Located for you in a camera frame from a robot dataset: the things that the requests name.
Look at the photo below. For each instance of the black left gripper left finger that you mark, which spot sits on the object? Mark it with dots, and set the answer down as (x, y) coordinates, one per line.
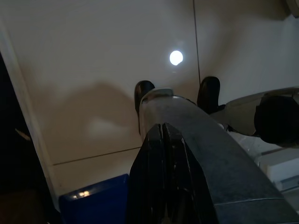
(147, 182)

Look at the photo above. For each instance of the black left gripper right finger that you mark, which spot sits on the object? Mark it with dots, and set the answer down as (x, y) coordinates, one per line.
(184, 186)

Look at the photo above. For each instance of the blue box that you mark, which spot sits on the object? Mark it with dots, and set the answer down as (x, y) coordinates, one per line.
(93, 200)

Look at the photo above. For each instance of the black robot right foot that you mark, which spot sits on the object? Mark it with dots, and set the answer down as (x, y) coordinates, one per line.
(209, 93)

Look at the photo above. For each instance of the black floor mat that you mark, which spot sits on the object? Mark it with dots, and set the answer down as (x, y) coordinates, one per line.
(14, 163)

